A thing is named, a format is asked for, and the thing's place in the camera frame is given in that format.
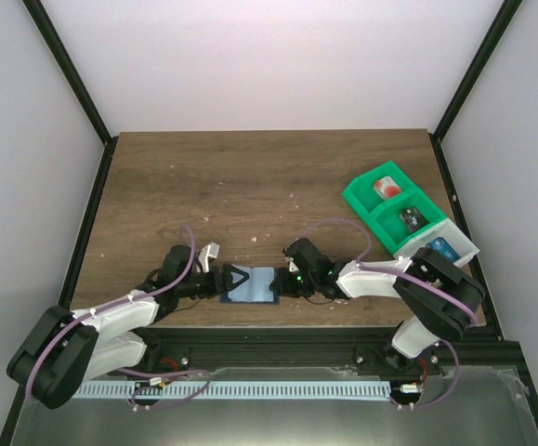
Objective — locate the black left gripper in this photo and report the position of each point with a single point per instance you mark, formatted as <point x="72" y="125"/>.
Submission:
<point x="217" y="288"/>

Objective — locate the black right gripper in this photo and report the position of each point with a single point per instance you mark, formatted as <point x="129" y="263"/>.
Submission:
<point x="281" y="285"/>

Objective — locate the blue leather card holder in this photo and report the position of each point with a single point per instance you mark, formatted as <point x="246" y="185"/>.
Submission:
<point x="260" y="294"/>

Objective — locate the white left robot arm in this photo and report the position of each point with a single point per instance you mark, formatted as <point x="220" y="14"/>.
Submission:
<point x="69" y="347"/>

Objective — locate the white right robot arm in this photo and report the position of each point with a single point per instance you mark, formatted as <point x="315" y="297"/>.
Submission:
<point x="443" y="299"/>

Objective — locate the red white card in bin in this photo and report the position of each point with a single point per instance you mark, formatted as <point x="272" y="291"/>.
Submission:
<point x="386" y="188"/>

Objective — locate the dark card in bin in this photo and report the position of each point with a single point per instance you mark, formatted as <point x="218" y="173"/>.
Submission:
<point x="413" y="219"/>

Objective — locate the blue card in bin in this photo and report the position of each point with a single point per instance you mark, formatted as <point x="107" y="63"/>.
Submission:
<point x="441" y="246"/>

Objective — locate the green bin middle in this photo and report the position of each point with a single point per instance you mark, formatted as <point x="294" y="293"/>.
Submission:
<point x="398" y="220"/>

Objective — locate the green bin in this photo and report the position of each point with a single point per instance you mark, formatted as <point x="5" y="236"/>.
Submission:
<point x="398" y="220"/>
<point x="367" y="192"/>

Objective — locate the green bin far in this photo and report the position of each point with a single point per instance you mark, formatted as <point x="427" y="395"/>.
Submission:
<point x="367" y="192"/>

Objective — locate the white bin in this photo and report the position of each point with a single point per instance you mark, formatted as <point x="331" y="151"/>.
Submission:
<point x="446" y="229"/>

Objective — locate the metal front plate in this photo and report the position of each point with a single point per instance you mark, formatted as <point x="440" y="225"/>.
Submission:
<point x="478" y="406"/>

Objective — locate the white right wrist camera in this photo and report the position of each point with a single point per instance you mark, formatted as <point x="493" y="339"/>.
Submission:
<point x="291" y="266"/>

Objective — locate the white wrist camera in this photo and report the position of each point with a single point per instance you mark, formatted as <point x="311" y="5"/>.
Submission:
<point x="291" y="266"/>
<point x="207" y="255"/>

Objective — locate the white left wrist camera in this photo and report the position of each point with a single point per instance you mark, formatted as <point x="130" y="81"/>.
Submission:
<point x="207" y="255"/>

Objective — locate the black front frame rail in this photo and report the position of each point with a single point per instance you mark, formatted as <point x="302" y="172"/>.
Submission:
<point x="361" y="349"/>

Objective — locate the light blue slotted cable duct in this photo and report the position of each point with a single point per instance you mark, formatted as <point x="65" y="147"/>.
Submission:
<point x="237" y="390"/>

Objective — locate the black frame post left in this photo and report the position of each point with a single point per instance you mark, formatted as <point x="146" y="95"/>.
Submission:
<point x="50" y="35"/>

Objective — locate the black frame post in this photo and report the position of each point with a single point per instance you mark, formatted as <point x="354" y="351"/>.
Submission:
<point x="500" y="23"/>
<point x="50" y="35"/>

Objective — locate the black frame post right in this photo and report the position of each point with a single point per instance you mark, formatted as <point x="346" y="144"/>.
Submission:
<point x="500" y="23"/>

